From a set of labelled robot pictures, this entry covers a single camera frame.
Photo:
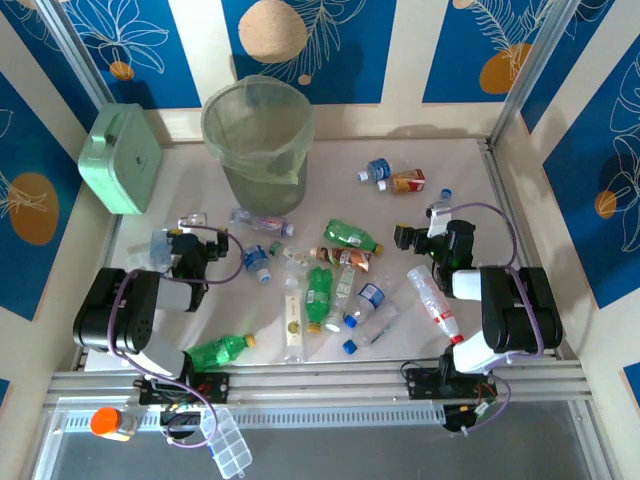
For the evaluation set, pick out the crushed blue label bottle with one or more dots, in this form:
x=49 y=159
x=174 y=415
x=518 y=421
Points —
x=255 y=257

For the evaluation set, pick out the clear bottle pink purple label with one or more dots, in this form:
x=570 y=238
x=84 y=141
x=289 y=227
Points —
x=260 y=222

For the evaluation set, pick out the orange label plastic bottle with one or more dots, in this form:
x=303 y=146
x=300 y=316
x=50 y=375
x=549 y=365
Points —
x=407 y=181

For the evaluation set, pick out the small clear bottle blue cap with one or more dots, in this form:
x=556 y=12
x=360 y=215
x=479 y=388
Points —
x=446 y=194

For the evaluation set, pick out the clear bottle red label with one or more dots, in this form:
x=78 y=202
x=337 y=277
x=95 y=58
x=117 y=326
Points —
x=432 y=300

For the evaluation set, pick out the green bottle yellow cap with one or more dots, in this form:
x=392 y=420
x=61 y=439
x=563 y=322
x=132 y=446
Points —
x=345 y=232
x=220 y=350
x=319 y=295

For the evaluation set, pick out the brown coffee label bottle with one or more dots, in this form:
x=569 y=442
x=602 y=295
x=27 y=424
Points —
x=345 y=257

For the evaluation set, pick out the blue label bottle white cap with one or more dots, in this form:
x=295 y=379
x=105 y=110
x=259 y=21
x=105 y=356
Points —
x=379 y=169

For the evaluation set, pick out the clear bottle flower label green cap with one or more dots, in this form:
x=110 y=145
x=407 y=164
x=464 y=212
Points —
x=297 y=256

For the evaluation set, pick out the clear bottle white text label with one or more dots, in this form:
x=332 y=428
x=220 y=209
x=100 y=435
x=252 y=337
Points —
x=345 y=287

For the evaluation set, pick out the clear crinkled bottle blue cap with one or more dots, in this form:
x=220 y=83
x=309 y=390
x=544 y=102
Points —
x=380 y=325

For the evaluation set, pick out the tall clear bottle yellow label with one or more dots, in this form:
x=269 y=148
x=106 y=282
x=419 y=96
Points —
x=294 y=325

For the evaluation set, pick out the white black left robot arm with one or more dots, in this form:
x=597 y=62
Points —
x=115 y=310

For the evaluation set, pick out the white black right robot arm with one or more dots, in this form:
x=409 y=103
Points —
x=520 y=310

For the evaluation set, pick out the grey mesh waste bin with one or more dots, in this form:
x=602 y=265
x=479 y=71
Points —
x=265 y=195

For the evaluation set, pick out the green plastic bin bag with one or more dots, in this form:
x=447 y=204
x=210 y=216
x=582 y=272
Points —
x=260 y=165

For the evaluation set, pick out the mint green carry case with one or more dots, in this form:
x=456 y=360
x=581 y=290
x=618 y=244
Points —
x=120 y=160

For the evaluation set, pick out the orange capped jar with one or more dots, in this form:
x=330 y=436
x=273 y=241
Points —
x=107 y=422

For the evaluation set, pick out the clear compartment organizer box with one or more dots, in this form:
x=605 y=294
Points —
x=230 y=445

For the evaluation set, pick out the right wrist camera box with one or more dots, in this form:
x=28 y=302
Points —
x=439 y=220

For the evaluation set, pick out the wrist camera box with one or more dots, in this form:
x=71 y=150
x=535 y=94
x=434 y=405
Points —
x=439 y=220
x=192 y=220

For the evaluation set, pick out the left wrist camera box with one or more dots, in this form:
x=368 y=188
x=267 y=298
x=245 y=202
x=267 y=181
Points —
x=192 y=220

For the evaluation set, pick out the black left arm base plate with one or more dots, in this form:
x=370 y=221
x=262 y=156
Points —
x=215 y=387

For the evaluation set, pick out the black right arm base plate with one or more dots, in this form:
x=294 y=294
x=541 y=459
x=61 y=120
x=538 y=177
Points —
x=425 y=382

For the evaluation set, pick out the aluminium mounting rail frame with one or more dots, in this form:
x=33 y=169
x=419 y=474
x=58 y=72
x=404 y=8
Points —
x=320 y=385

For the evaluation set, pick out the aluminium frame post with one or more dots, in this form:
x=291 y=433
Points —
x=530 y=75
x=80 y=55

